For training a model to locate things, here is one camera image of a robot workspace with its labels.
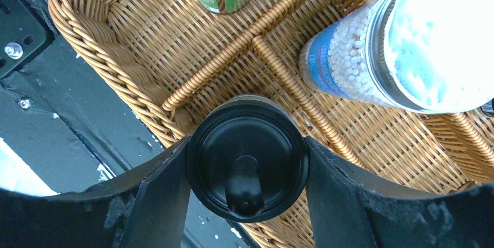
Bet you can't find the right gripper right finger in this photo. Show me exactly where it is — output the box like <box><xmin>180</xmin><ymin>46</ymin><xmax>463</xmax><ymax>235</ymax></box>
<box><xmin>305</xmin><ymin>137</ymin><xmax>493</xmax><ymax>247</ymax></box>

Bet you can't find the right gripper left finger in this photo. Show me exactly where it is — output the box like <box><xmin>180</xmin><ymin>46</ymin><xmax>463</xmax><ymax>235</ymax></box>
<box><xmin>1</xmin><ymin>138</ymin><xmax>190</xmax><ymax>247</ymax></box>

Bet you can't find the wicker divided basket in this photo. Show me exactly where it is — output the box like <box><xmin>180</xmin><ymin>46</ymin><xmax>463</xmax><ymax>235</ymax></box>
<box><xmin>48</xmin><ymin>0</ymin><xmax>494</xmax><ymax>248</ymax></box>

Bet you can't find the black cap white jar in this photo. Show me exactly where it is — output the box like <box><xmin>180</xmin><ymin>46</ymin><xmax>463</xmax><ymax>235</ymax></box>
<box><xmin>185</xmin><ymin>94</ymin><xmax>309</xmax><ymax>223</ymax></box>

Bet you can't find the blue label shaker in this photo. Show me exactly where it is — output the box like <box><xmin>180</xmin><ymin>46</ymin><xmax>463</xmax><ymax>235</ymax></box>
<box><xmin>298</xmin><ymin>0</ymin><xmax>493</xmax><ymax>114</ymax></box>

